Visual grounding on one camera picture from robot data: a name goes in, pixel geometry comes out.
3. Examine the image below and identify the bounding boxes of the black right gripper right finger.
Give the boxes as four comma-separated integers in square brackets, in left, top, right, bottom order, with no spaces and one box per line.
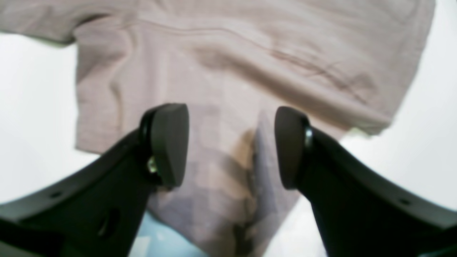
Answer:
[274,107,457,257]

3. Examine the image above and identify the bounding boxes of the mauve T-shirt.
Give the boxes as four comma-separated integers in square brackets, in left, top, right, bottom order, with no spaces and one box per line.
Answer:
[1,0,435,257]

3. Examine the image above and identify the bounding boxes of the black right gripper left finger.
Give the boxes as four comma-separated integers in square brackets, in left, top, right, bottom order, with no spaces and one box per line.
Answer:
[0,104,190,257]

